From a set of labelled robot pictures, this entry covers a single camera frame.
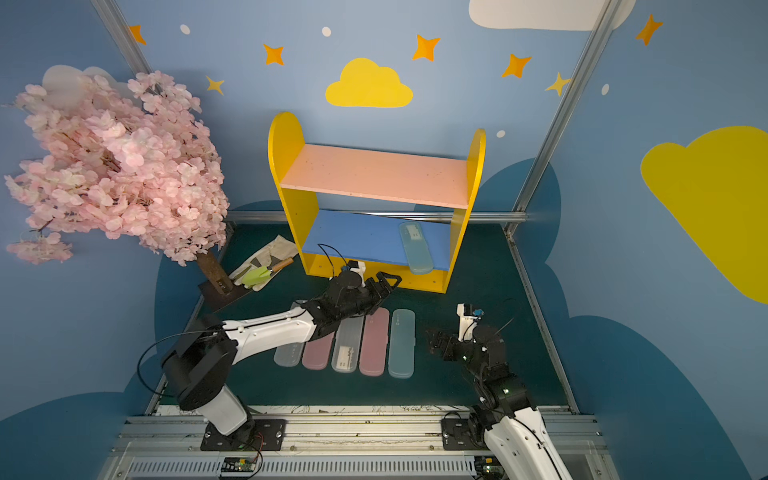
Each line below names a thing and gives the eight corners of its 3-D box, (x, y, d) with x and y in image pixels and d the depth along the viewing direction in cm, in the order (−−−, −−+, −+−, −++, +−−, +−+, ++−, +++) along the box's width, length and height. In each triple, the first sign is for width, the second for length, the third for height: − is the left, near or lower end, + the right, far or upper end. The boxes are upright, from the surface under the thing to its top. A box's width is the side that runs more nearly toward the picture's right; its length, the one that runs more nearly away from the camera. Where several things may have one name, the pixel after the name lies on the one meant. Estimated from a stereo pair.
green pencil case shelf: (388, 378, 86) (388, 375, 84) (388, 312, 100) (388, 308, 98) (418, 378, 86) (419, 375, 84) (414, 312, 100) (414, 308, 98)
